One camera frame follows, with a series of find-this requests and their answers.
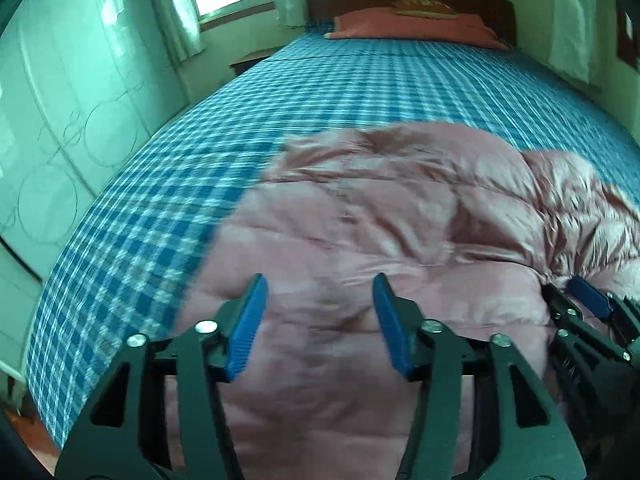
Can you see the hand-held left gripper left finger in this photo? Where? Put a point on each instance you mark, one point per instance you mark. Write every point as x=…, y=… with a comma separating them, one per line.
x=246, y=330

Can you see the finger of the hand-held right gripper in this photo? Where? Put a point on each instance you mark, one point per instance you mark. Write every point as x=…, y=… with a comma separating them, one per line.
x=582, y=347
x=592, y=299

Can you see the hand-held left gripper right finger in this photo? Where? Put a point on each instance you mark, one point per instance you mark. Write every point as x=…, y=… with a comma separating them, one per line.
x=392, y=326

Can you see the pink quilted down jacket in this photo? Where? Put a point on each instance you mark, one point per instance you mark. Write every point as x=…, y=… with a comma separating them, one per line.
x=380, y=240

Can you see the bed with blue plaid sheet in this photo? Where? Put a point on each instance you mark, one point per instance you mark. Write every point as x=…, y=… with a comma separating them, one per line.
x=200, y=135

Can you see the wooden nightstand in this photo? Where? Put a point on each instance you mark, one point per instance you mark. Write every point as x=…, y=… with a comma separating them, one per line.
x=250, y=60

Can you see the glass wardrobe with circle pattern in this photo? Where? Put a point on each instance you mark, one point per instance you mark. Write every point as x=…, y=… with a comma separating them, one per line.
x=75, y=110

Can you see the pink pillow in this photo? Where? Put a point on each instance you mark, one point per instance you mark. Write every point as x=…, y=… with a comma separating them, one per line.
x=415, y=27

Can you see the dark wooden headboard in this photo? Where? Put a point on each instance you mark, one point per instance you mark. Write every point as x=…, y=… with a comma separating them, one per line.
x=495, y=10

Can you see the small brown patterned cushion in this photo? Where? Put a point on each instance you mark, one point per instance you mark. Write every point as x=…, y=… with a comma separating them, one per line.
x=425, y=6

